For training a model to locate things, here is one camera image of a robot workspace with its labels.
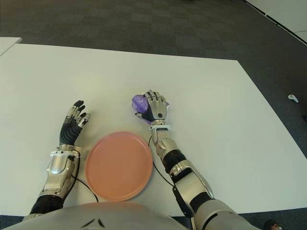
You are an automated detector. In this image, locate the purple tissue paper pack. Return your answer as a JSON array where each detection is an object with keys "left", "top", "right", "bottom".
[{"left": 131, "top": 94, "right": 171, "bottom": 115}]

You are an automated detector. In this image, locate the white neighbouring table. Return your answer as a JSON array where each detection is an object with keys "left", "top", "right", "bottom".
[{"left": 0, "top": 37, "right": 22, "bottom": 57}]

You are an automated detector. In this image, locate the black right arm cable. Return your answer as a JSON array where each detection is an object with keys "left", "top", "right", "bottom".
[{"left": 148, "top": 136, "right": 195, "bottom": 230}]

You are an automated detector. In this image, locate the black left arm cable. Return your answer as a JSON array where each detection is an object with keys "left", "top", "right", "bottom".
[{"left": 71, "top": 165, "right": 99, "bottom": 204}]

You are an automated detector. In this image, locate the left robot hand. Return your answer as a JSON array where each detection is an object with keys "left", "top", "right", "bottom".
[{"left": 59, "top": 100, "right": 91, "bottom": 147}]

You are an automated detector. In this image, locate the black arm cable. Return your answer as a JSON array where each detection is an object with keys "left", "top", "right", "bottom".
[
  {"left": 148, "top": 136, "right": 195, "bottom": 230},
  {"left": 71, "top": 165, "right": 99, "bottom": 204}
]

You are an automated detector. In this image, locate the pink round plate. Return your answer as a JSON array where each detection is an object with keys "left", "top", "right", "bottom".
[{"left": 85, "top": 131, "right": 154, "bottom": 202}]

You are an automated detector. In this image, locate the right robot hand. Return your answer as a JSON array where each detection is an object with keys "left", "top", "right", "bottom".
[{"left": 134, "top": 90, "right": 168, "bottom": 125}]

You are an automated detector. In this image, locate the grey robot torso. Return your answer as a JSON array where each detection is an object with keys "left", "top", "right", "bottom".
[{"left": 0, "top": 202, "right": 192, "bottom": 230}]

